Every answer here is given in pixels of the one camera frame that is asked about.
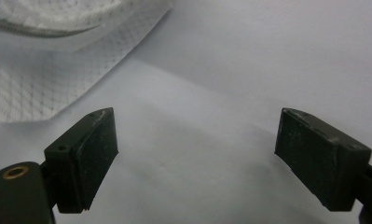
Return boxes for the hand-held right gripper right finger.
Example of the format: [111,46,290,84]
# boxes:
[273,107,372,213]

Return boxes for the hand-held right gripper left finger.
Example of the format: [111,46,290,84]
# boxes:
[44,107,119,215]

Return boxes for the white mesh zipper bag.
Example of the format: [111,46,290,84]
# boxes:
[0,0,172,124]

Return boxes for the pale blue table cover sheet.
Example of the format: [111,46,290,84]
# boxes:
[0,0,372,224]

